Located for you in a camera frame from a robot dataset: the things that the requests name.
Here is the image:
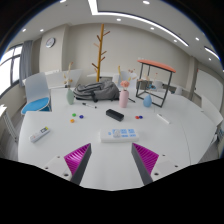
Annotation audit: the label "black rectangular case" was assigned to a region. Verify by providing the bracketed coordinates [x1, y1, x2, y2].
[105, 108, 125, 122]

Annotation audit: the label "plain white chair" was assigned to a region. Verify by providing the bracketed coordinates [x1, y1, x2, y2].
[111, 70, 139, 90]

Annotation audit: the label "white slatted chair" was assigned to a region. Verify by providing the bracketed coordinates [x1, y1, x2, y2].
[0, 103, 18, 145]

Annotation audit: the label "round wall clock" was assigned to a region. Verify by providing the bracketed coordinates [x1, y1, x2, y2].
[45, 37, 56, 49]

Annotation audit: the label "white wall board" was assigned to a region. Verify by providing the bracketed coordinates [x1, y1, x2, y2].
[194, 69, 224, 111]

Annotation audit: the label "window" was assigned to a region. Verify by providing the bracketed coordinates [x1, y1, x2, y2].
[0, 44, 23, 98]

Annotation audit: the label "white remote control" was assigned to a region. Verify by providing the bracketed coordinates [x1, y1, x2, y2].
[29, 125, 51, 144]

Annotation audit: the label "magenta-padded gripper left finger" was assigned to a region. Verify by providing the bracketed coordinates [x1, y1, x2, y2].
[42, 143, 92, 186]

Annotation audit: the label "white chair with blue cushion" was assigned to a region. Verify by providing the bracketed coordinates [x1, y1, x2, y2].
[20, 72, 53, 117]

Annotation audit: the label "wooden coat rack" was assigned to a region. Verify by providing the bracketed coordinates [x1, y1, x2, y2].
[91, 22, 111, 83]

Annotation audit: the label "grey curtain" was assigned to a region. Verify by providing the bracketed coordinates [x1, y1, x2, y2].
[18, 39, 34, 88]

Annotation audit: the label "green vase with dried stems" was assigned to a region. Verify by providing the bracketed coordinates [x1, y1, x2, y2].
[63, 61, 76, 106]

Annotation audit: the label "grey backpack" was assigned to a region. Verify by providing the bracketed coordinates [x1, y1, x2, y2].
[72, 79, 121, 103]

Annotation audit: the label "round ceiling spot lights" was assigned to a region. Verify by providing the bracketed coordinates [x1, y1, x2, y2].
[21, 0, 202, 44]

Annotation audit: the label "black and white marker pen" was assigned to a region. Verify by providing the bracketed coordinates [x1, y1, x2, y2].
[82, 102, 98, 109]

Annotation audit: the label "black frame stand, orange top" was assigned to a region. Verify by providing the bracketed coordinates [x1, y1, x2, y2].
[135, 58, 177, 108]

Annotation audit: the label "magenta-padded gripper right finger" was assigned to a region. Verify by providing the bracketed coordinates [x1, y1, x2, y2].
[131, 143, 183, 186]

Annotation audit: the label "blue vase with dried stems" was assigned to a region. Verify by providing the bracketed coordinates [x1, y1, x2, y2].
[142, 74, 158, 108]

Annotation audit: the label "white bar-shaped device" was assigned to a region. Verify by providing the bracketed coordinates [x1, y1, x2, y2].
[156, 113, 171, 125]

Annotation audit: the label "white power strip, blue sockets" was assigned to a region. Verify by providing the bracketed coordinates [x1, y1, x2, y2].
[99, 128, 140, 144]

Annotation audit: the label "pink vase with flowers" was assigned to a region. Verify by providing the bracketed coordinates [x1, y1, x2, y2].
[116, 64, 138, 109]

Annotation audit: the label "short ceiling light strip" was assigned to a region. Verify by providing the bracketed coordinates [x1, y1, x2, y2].
[203, 46, 221, 61]

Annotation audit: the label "long ceiling light strip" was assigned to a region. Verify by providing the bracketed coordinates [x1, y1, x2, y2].
[87, 0, 190, 48]

